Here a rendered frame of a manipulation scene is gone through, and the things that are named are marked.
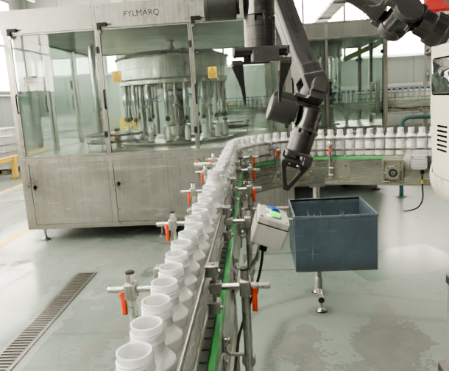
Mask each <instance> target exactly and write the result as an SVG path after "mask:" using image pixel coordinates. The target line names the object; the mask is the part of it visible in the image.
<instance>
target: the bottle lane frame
mask: <svg viewBox="0 0 449 371"><path fill-rule="evenodd" d="M240 175H241V181H239V182H238V188H243V172H241V173H240ZM241 192H242V193H243V198H244V191H238V193H236V196H237V197H238V202H235V205H234V210H233V219H238V216H239V217H240V219H243V215H244V211H241V209H240V207H241V201H242V202H243V206H244V200H243V199H242V198H241ZM241 213H242V215H241ZM238 228H239V224H233V226H231V227H230V229H231V230H232V233H233V236H232V239H229V240H228V245H227V252H226V257H225V262H224V269H223V274H222V283H234V277H233V271H234V270H235V273H236V280H237V281H238V270H237V269H235V268H233V255H234V258H236V266H237V267H239V258H240V249H241V237H240V236H238ZM219 297H221V302H222V305H223V310H221V313H220V314H216V317H215V319H214V326H213V329H212V330H213V334H212V339H210V341H211V346H210V350H209V351H208V352H209V356H208V363H207V364H206V365H207V368H206V371H224V356H226V359H227V360H228V371H230V362H231V356H228V355H227V354H226V353H223V347H222V335H223V334H224V335H225V338H227V350H228V351H230V352H231V353H232V343H233V327H234V318H235V309H236V306H235V305H234V293H233V290H222V293H221V294H219Z"/></svg>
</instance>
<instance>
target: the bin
mask: <svg viewBox="0 0 449 371"><path fill-rule="evenodd" d="M288 203H289V206H276V207H277V208H279V209H280V208H288V209H289V218H288V220H289V225H290V227H289V232H290V248H291V252H268V253H264V255H271V254H292V258H293V261H294V266H295V268H293V269H262V270H261V271H281V270H296V272H329V271H352V270H375V269H378V216H379V214H378V213H377V212H376V211H375V210H374V209H373V208H372V207H371V206H370V205H369V204H368V203H367V202H366V201H364V200H363V199H362V198H361V197H328V198H311V199H288Z"/></svg>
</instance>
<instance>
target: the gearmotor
mask: <svg viewBox="0 0 449 371"><path fill-rule="evenodd" d="M432 162H433V161H432V150H427V149H416V150H407V151H405V152H404V157H403V156H386V157H383V160H382V164H383V183H385V184H386V185H389V184H390V183H404V172H420V174H421V184H422V200H421V203H420V204H419V205H418V206H417V207H416V208H413V209H411V210H404V211H413V210H416V209H418V208H419V207H420V206H421V204H422V203H423V198H424V191H423V174H425V172H430V168H431V164H432Z"/></svg>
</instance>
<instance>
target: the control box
mask: <svg viewBox="0 0 449 371"><path fill-rule="evenodd" d="M270 211H273V210H270V209H268V206H266V205H262V204H260V203H259V204H258V206H257V209H256V211H255V215H254V218H253V221H252V225H251V239H250V241H251V242H253V243H256V244H258V246H257V251H256V256H255V257H254V258H253V260H252V262H251V263H250V265H249V274H250V273H251V271H252V270H253V268H254V267H255V265H256V264H257V262H258V261H259V259H261V262H260V266H259V271H258V276H257V280H256V282H259V279H260V276H261V270H262V266H263V260H264V252H266V251H267V248H268V247H269V248H272V249H275V250H279V251H281V250H282V249H283V245H284V242H285V240H286V236H287V233H288V230H289V227H290V225H289V220H288V217H287V214H286V212H285V211H282V210H279V211H275V212H277V213H279V214H280V217H276V216H272V215H270V214H269V212H270ZM238 290H239V289H234V290H233V293H234V305H236V294H237V292H238ZM242 329H243V320H242V322H241V327H240V329H239V332H238V338H237V343H236V353H238V349H239V343H240V338H241V332H242ZM237 363H238V356H235V361H234V369H233V371H237Z"/></svg>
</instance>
